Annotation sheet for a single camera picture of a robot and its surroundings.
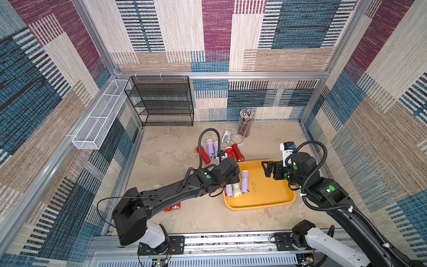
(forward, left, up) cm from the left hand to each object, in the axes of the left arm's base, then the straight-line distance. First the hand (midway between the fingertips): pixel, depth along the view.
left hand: (236, 174), depth 79 cm
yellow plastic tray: (-5, -14, -10) cm, 18 cm away
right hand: (0, -15, +7) cm, 17 cm away
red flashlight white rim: (+24, +2, -11) cm, 26 cm away
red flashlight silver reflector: (+18, -4, -12) cm, 22 cm away
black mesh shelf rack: (+52, +43, +5) cm, 67 cm away
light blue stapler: (+34, +2, -13) cm, 37 cm away
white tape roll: (+34, -5, -14) cm, 37 cm away
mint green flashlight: (-4, -1, -12) cm, 12 cm away
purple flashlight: (-2, +3, -12) cm, 13 cm away
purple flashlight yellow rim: (+6, -6, -12) cm, 14 cm away
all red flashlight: (+18, +16, -12) cm, 27 cm away
